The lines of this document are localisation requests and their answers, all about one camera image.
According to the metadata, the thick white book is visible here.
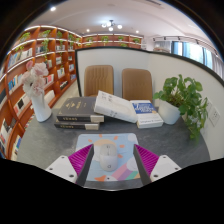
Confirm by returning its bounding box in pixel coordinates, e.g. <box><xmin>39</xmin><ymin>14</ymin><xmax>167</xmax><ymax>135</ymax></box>
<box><xmin>93</xmin><ymin>90</ymin><xmax>139</xmax><ymax>124</ymax></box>

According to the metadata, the window with grey curtains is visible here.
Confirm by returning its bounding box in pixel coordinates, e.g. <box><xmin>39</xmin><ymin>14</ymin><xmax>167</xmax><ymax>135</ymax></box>
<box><xmin>153</xmin><ymin>35</ymin><xmax>223</xmax><ymax>76</ymax></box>

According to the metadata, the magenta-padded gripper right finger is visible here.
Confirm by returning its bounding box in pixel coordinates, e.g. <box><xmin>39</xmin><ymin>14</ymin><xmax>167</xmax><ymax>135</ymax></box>
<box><xmin>133</xmin><ymin>143</ymin><xmax>182</xmax><ymax>186</ymax></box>

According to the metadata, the pastel sun-print mouse pad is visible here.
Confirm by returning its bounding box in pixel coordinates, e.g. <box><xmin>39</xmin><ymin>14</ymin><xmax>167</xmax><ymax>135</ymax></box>
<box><xmin>74</xmin><ymin>132</ymin><xmax>142</xmax><ymax>183</ymax></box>

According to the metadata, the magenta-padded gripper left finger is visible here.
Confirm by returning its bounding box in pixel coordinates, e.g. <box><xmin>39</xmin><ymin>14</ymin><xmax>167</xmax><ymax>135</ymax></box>
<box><xmin>45</xmin><ymin>143</ymin><xmax>95</xmax><ymax>187</ymax></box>

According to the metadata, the green plant in white pot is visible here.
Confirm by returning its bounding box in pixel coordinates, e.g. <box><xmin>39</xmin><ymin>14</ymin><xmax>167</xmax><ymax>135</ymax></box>
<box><xmin>153</xmin><ymin>74</ymin><xmax>209</xmax><ymax>141</ymax></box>

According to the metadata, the multi-bulb ceiling lamp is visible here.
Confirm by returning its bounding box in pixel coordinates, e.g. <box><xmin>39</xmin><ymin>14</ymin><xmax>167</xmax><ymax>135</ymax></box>
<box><xmin>101</xmin><ymin>19</ymin><xmax>123</xmax><ymax>32</ymax></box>

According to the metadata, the orange wooden bookshelf unit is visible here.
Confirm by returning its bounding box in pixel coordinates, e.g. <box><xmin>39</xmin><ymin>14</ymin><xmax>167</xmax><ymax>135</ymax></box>
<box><xmin>0</xmin><ymin>24</ymin><xmax>144</xmax><ymax>161</ymax></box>

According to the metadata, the blue-and-white cover book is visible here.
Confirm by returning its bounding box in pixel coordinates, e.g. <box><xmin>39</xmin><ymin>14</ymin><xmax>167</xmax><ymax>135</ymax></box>
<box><xmin>129</xmin><ymin>99</ymin><xmax>165</xmax><ymax>130</ymax></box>

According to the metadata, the tan upholstered chair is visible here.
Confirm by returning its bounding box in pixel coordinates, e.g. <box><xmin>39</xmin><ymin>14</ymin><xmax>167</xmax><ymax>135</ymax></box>
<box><xmin>83</xmin><ymin>64</ymin><xmax>115</xmax><ymax>98</ymax></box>
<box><xmin>121</xmin><ymin>68</ymin><xmax>154</xmax><ymax>103</ymax></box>

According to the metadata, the white wall socket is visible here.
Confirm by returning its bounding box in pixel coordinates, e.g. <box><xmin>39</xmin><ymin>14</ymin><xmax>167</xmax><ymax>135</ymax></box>
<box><xmin>203</xmin><ymin>98</ymin><xmax>213</xmax><ymax>114</ymax></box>
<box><xmin>208</xmin><ymin>105</ymin><xmax>222</xmax><ymax>127</ymax></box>

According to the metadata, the dark grey hardcover book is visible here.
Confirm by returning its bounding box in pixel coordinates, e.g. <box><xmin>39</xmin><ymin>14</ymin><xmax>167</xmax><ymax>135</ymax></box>
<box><xmin>53</xmin><ymin>119</ymin><xmax>101</xmax><ymax>131</ymax></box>
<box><xmin>55</xmin><ymin>96</ymin><xmax>105</xmax><ymax>124</ymax></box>

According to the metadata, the white vase with pink flowers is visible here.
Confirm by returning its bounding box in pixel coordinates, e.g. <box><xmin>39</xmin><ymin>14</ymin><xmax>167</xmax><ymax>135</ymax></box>
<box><xmin>20</xmin><ymin>60</ymin><xmax>53</xmax><ymax>123</ymax></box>

